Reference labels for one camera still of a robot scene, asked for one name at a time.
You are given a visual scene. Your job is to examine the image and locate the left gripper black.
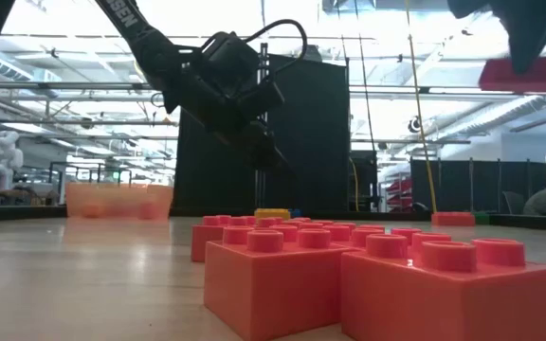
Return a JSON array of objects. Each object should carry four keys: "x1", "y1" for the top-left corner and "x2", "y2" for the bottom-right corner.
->
[{"x1": 161, "y1": 61, "x2": 299, "y2": 180}]

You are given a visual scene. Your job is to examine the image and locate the red rectangular block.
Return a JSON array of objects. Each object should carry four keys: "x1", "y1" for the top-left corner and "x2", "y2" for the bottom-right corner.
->
[{"x1": 478, "y1": 55, "x2": 546, "y2": 94}]

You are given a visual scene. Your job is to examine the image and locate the orange rectangular block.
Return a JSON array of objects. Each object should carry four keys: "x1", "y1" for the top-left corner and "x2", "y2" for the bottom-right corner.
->
[
  {"x1": 191, "y1": 214, "x2": 312, "y2": 264},
  {"x1": 328, "y1": 222, "x2": 453, "y2": 260},
  {"x1": 431, "y1": 211, "x2": 477, "y2": 227}
]

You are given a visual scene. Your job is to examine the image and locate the orange square block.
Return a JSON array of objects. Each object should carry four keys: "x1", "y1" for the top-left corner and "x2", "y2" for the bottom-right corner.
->
[
  {"x1": 203, "y1": 228, "x2": 350, "y2": 341},
  {"x1": 340, "y1": 238, "x2": 546, "y2": 341}
]

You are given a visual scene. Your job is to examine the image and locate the black folding partition screen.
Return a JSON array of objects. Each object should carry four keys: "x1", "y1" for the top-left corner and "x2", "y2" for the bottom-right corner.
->
[{"x1": 172, "y1": 52, "x2": 351, "y2": 218}]

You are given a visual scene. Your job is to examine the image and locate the yellow rectangular block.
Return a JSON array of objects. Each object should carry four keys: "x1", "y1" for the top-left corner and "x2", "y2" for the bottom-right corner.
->
[{"x1": 254, "y1": 207, "x2": 292, "y2": 221}]

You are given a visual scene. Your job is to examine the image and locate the black equipment box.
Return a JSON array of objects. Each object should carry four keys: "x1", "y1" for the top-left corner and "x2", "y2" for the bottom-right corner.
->
[{"x1": 348, "y1": 150, "x2": 379, "y2": 214}]

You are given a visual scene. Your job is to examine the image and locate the shelf with red bins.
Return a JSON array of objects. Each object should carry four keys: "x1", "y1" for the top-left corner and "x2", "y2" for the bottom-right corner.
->
[{"x1": 383, "y1": 175, "x2": 412, "y2": 213}]

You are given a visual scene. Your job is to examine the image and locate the orange translucent plastic bin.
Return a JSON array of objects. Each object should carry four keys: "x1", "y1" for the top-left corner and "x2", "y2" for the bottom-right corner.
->
[{"x1": 65, "y1": 183, "x2": 174, "y2": 222}]

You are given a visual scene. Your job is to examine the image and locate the black partition panels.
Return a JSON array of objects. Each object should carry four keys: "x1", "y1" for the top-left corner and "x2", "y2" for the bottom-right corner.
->
[{"x1": 409, "y1": 158, "x2": 546, "y2": 218}]

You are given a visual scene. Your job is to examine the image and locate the dark office chair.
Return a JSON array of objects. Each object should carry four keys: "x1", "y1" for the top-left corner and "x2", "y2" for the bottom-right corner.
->
[{"x1": 501, "y1": 190, "x2": 526, "y2": 215}]

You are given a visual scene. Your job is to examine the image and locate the yellow cable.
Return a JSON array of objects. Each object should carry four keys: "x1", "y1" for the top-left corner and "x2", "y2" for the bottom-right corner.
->
[
  {"x1": 404, "y1": 0, "x2": 439, "y2": 214},
  {"x1": 348, "y1": 157, "x2": 360, "y2": 213}
]

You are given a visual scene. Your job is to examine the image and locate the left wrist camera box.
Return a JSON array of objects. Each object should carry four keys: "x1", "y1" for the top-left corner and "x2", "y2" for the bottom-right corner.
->
[{"x1": 200, "y1": 30, "x2": 261, "y2": 99}]

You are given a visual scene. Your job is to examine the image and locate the black left wrist camera cable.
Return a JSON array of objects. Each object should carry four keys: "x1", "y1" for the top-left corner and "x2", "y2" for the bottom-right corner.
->
[{"x1": 243, "y1": 18, "x2": 309, "y2": 80}]

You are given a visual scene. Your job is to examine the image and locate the black aluminium table frame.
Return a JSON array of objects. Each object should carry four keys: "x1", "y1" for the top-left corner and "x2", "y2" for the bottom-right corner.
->
[{"x1": 0, "y1": 204, "x2": 546, "y2": 233}]

